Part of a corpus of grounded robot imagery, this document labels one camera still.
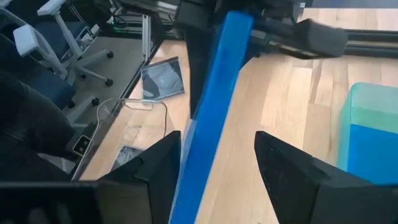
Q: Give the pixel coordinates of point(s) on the teal translucent plastic bin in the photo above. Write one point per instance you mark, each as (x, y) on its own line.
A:
(367, 102)

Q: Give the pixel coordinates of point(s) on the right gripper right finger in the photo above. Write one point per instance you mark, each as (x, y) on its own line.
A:
(311, 199)

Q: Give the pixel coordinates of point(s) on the clear plastic bin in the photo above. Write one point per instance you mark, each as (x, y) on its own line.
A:
(136, 130)

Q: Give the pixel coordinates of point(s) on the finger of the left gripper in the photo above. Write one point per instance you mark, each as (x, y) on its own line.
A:
(197, 68)

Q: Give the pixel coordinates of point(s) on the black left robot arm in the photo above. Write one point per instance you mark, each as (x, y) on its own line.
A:
(320, 39)

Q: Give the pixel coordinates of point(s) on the silver aluminium bracket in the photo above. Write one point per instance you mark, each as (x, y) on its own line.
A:
(146, 37)

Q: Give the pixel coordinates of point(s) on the blue plastic disc case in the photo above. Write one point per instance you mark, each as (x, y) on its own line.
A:
(214, 109)
(373, 155)

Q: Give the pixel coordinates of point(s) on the person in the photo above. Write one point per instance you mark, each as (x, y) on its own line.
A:
(31, 124)

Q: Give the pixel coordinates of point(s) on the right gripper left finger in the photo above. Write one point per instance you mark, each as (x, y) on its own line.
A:
(149, 193)

